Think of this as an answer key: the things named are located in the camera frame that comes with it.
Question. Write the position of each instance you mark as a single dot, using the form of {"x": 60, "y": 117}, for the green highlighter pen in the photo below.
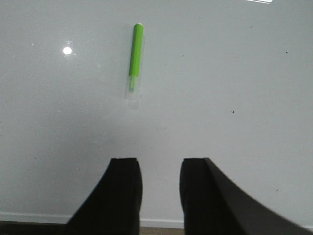
{"x": 133, "y": 81}

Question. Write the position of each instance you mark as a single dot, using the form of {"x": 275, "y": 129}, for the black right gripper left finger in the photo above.
{"x": 113, "y": 207}

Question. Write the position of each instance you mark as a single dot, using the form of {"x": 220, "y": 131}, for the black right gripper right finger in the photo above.
{"x": 212, "y": 204}

